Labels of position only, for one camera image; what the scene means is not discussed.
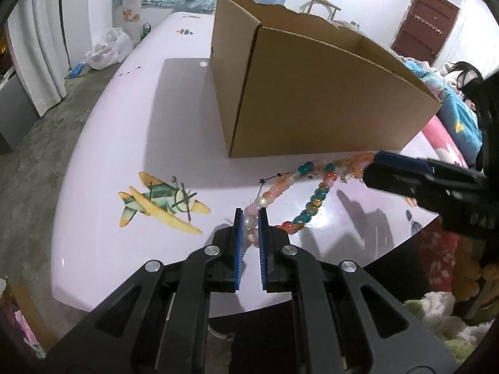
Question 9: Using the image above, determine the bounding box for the small blue floor object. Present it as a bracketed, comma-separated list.
[68, 63, 85, 79]

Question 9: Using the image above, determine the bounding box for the fluffy white green rug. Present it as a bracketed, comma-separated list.
[404, 291, 495, 365]

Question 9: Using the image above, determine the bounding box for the blue patterned blanket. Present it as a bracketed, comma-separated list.
[402, 57, 482, 166]

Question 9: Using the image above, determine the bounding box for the white curtain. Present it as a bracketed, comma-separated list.
[7, 0, 69, 117]

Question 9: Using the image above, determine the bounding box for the multicolour bead necklace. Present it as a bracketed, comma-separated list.
[243, 152, 377, 247]

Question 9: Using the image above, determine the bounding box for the person with black hair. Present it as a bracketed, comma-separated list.
[444, 61, 484, 106]

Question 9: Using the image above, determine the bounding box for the white plastic bag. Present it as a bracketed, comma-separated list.
[85, 27, 133, 71]

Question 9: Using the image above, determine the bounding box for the pink floral blanket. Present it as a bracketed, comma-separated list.
[421, 116, 468, 168]

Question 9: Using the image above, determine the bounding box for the wooden chair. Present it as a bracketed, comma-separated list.
[299, 0, 342, 22]

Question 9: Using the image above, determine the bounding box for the green drink can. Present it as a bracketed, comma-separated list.
[141, 23, 151, 39]

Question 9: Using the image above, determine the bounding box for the dark red door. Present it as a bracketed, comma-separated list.
[391, 0, 459, 64]

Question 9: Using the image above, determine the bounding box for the brown cardboard box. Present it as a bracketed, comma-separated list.
[210, 0, 441, 158]

